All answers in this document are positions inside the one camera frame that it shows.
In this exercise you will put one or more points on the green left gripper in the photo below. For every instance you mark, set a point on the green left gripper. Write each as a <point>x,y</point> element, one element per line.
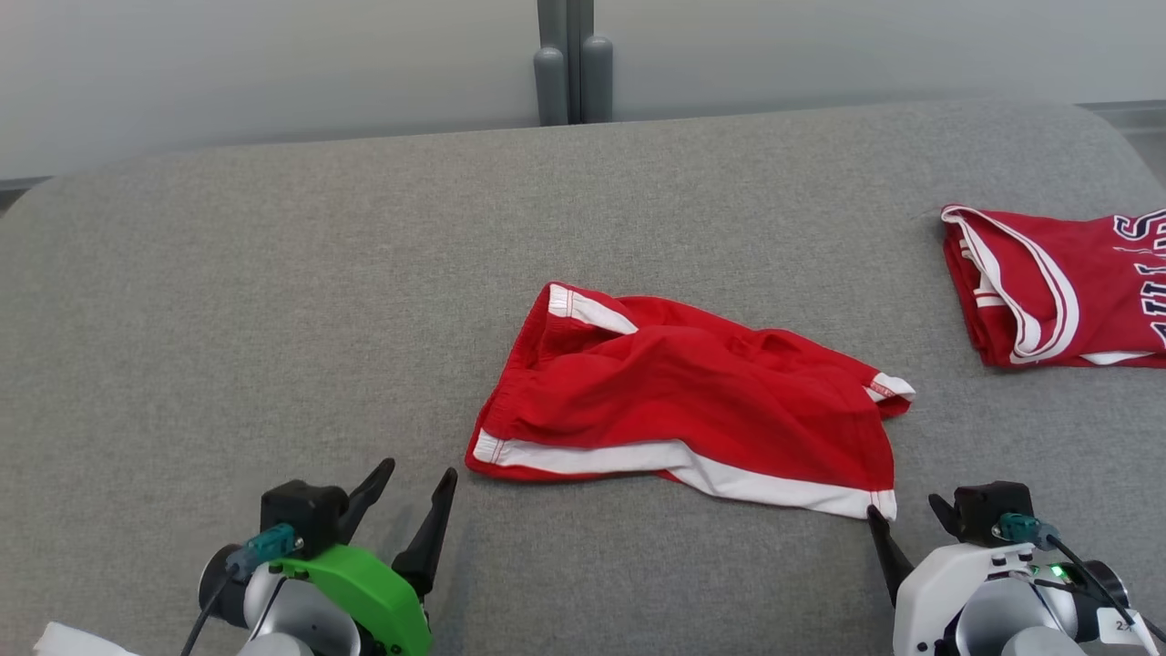
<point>373,592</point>

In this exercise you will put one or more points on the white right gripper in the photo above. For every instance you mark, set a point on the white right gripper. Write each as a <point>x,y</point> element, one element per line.
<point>938,592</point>

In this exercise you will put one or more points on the red shorts white side stripe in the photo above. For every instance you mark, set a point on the red shorts white side stripe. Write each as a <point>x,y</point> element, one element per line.
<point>683,392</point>

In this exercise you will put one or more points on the red Bulls basketball jersey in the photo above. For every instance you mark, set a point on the red Bulls basketball jersey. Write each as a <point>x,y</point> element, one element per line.
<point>1084,301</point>

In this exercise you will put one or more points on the grey fabric sofa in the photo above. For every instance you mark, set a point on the grey fabric sofa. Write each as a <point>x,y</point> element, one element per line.
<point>364,319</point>

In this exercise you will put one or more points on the white cloth wrap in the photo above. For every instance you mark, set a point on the white cloth wrap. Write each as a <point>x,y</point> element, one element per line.
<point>82,642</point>

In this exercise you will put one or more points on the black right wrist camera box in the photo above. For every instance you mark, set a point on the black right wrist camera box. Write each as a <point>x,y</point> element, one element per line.
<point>988,510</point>

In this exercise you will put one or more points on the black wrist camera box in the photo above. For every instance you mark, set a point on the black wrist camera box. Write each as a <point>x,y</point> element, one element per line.
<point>305,515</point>
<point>988,510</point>

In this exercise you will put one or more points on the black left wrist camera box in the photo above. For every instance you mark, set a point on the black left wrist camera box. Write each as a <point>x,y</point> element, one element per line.
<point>305,515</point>

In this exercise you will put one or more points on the grey rounded cylinder post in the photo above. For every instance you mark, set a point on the grey rounded cylinder post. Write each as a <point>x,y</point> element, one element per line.
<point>550,87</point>
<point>597,77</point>

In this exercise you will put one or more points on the grey vertical partition frame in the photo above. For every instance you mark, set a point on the grey vertical partition frame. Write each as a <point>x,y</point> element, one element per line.
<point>567,55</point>

